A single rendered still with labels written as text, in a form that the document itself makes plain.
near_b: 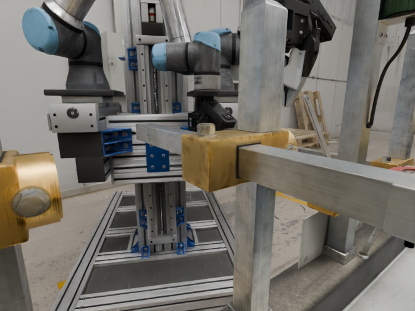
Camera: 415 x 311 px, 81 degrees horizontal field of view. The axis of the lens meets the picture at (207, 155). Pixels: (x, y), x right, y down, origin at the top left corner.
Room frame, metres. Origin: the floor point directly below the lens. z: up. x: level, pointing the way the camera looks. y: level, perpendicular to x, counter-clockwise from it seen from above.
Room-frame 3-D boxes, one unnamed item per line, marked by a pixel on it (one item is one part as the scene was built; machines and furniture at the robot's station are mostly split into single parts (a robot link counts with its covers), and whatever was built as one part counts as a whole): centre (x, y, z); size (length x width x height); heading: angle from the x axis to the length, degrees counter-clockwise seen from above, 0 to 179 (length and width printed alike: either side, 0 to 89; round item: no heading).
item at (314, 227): (0.47, -0.27, 0.75); 0.26 x 0.01 x 0.10; 126
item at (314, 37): (0.42, -0.16, 1.09); 0.05 x 0.02 x 0.09; 35
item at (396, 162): (0.56, -0.45, 0.84); 0.13 x 0.06 x 0.05; 126
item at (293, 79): (0.42, -0.13, 1.04); 0.06 x 0.03 x 0.09; 125
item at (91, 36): (0.95, 0.45, 1.21); 0.13 x 0.12 x 0.14; 168
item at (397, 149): (0.57, -0.47, 0.91); 0.03 x 0.03 x 0.48; 36
